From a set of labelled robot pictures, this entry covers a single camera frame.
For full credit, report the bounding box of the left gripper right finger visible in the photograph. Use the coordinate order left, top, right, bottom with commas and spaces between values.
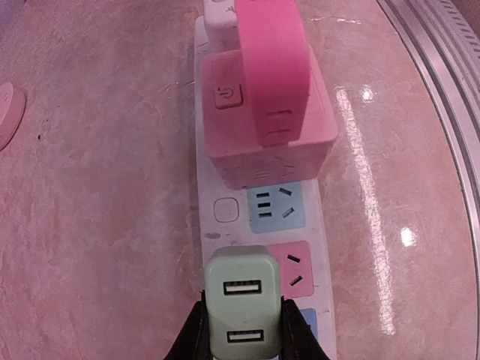
279, 297, 330, 360

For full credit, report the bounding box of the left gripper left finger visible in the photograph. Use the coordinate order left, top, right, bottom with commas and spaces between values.
163, 290, 213, 360

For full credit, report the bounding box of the white multicolour power strip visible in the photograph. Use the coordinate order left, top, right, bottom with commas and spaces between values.
191, 14, 338, 360

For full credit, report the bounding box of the front aluminium rail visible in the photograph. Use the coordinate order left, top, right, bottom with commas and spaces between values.
376, 0, 480, 263

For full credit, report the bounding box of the pink cube socket adapter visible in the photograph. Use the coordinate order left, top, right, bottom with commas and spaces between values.
199, 49, 339, 190

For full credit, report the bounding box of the pink plug adapter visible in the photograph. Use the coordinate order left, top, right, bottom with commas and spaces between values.
234, 1, 310, 146

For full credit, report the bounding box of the green plug adapter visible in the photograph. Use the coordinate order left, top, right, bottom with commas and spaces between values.
205, 245, 281, 359

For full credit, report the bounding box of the round pink power socket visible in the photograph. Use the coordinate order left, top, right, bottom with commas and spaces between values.
0, 82, 26, 150

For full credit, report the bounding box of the white cube socket adapter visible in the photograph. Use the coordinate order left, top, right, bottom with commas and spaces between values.
203, 0, 240, 53

